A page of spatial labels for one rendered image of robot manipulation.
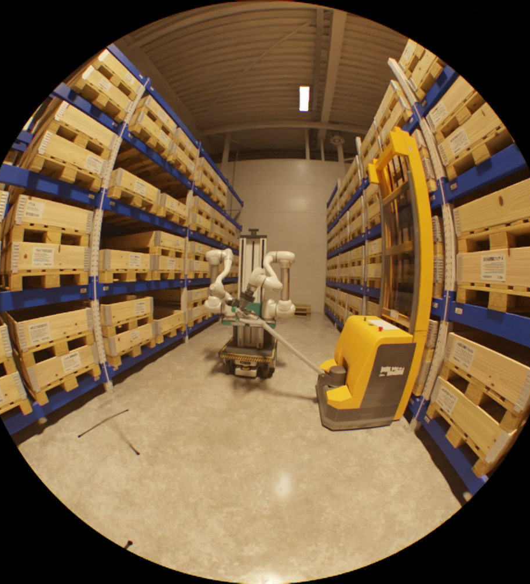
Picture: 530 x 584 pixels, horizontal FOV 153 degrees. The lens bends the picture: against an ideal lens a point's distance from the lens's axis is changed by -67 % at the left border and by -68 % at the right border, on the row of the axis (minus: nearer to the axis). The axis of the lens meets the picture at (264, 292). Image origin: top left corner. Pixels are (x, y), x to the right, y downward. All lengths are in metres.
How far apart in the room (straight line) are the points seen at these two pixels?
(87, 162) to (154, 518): 2.65
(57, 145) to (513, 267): 3.11
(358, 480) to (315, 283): 6.55
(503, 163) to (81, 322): 3.23
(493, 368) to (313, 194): 7.50
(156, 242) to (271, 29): 6.27
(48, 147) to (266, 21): 5.88
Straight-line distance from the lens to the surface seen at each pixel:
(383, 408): 1.88
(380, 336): 1.53
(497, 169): 1.52
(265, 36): 7.00
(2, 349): 1.83
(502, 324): 1.39
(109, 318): 2.25
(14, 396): 1.95
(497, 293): 1.40
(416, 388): 2.00
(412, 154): 2.06
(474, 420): 1.52
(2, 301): 1.85
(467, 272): 1.57
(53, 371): 2.01
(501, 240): 1.42
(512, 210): 1.41
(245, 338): 2.69
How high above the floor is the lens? 1.29
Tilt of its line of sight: 5 degrees down
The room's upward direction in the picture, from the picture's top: 2 degrees clockwise
